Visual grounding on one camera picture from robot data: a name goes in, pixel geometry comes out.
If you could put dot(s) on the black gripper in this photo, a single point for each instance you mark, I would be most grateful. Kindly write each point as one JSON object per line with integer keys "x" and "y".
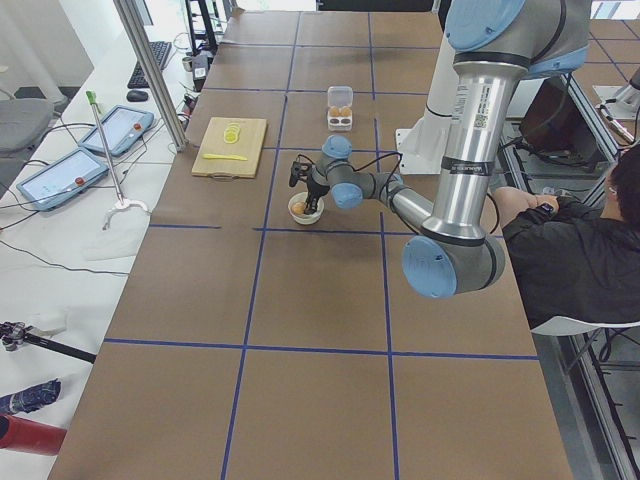
{"x": 316, "y": 187}

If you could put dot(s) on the brown egg from bowl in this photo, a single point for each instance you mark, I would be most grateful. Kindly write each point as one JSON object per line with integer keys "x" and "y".
{"x": 298, "y": 208}

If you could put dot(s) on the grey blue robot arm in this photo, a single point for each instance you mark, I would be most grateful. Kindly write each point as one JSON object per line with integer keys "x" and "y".
{"x": 497, "y": 44}
{"x": 335, "y": 175}

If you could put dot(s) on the clear plastic egg carton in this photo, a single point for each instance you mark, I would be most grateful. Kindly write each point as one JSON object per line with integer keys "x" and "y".
{"x": 339, "y": 96}

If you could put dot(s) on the white ceramic bowl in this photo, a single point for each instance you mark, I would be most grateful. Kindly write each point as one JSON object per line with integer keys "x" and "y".
{"x": 305, "y": 219}

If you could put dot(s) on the bamboo cutting board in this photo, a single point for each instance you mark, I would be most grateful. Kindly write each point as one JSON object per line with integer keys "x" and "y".
{"x": 251, "y": 138}

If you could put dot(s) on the yellow plastic knife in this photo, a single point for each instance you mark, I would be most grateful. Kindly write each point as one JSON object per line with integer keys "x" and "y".
{"x": 229, "y": 157}

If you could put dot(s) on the blue teach pendant far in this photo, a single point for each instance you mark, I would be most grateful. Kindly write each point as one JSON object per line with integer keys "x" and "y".
{"x": 123, "y": 126}

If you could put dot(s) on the blue teach pendant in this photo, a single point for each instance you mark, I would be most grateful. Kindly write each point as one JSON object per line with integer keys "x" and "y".
{"x": 123, "y": 126}
{"x": 61, "y": 181}

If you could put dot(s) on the black computer mouse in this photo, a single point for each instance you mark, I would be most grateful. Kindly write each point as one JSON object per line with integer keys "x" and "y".
{"x": 136, "y": 96}

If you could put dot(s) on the blue teach pendant near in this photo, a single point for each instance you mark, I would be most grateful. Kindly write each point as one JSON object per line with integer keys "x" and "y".
{"x": 61, "y": 181}

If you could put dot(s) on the person in black jacket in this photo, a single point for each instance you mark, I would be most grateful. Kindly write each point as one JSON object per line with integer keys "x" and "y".
{"x": 572, "y": 260}

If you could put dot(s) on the white chair seat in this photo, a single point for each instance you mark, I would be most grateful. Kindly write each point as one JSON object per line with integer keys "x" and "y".
{"x": 567, "y": 326}

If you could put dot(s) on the black rod tool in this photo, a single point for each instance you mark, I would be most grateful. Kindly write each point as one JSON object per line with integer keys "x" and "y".
{"x": 15, "y": 334}

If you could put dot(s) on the blue tape wrapped tool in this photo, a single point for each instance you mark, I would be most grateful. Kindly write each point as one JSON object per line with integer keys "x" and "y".
{"x": 31, "y": 399}

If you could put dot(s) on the red cylinder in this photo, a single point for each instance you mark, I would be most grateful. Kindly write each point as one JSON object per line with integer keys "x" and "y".
{"x": 27, "y": 436}

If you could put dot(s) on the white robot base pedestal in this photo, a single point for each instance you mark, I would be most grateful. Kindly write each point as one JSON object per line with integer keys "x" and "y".
{"x": 422, "y": 147}

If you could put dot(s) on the aluminium frame post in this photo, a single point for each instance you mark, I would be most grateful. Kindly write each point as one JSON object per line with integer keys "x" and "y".
{"x": 134, "y": 28}

